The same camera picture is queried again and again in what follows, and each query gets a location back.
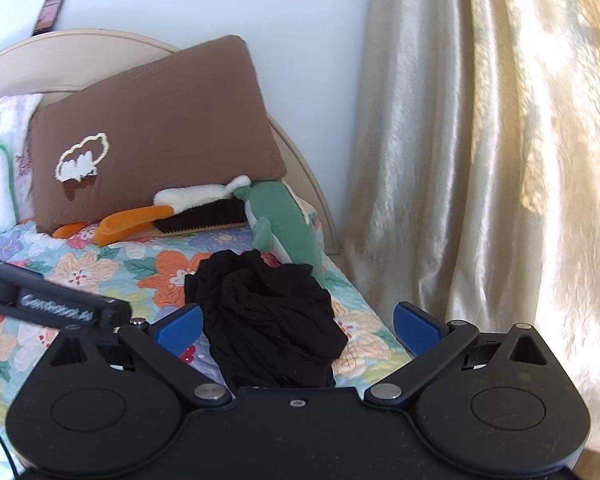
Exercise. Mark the green plush toy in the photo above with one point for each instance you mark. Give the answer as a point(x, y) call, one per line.
point(285, 230)

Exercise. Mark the dark rectangular device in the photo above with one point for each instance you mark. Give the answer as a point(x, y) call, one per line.
point(49, 14)

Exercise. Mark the black garment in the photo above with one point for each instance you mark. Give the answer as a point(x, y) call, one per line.
point(265, 320)

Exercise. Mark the cream curtain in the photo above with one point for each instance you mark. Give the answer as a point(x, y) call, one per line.
point(480, 160)

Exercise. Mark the floral quilt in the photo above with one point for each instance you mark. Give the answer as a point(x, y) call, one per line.
point(80, 265)

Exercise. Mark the cream headboard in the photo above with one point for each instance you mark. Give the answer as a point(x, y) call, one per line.
point(80, 60)

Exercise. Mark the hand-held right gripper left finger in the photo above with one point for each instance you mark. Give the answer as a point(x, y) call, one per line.
point(182, 324)

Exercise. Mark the toucan plush toy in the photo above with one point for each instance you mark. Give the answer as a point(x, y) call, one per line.
point(130, 222)

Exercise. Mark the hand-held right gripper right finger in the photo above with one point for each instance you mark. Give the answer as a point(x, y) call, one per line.
point(414, 324)

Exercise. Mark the brown cardboard box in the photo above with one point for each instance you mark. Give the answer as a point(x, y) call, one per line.
point(170, 125)

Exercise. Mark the white floral pillow sham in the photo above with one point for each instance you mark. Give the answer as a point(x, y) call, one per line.
point(15, 120)

